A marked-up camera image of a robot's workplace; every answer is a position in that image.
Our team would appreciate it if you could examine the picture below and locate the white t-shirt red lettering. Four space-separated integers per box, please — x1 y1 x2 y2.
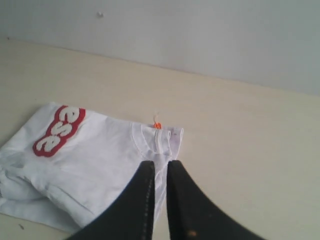
0 102 184 233

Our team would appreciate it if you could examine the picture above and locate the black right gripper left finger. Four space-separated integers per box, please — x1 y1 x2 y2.
69 160 155 240

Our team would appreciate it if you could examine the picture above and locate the orange neck tag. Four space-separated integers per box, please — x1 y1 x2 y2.
153 112 162 130

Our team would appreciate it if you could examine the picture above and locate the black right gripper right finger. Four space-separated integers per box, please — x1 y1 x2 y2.
166 160 262 240

